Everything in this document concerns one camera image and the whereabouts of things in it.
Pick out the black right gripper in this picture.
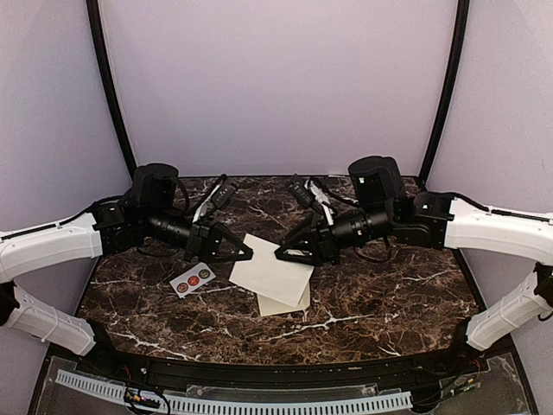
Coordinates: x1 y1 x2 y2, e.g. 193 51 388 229
274 202 395 267

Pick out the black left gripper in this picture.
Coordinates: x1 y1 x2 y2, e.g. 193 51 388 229
143 207 254 265

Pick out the white sticker sheet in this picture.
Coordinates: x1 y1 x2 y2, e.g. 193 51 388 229
169 263 216 298

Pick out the cream paper envelope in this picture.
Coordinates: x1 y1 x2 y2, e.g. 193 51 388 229
257 285 310 316

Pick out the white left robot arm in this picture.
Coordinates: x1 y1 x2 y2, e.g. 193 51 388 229
1 163 253 377

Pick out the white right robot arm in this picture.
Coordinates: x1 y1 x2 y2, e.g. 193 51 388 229
275 156 552 375

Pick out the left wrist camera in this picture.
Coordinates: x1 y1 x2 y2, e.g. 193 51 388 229
193 174 238 221

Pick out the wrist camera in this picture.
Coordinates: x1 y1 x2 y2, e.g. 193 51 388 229
193 174 238 221
287 174 335 225

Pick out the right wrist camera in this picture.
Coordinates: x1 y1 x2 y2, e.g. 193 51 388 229
287 174 335 225

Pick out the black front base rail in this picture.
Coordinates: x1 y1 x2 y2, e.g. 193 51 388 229
74 350 488 391

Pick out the white slotted cable duct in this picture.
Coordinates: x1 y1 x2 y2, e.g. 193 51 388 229
55 369 413 414

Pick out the black left corner post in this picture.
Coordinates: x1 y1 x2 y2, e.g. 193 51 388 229
86 0 137 178

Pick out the black corner post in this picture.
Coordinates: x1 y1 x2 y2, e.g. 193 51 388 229
417 0 470 188
86 0 137 178

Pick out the black right corner post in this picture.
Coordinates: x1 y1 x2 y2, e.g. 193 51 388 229
417 0 470 188

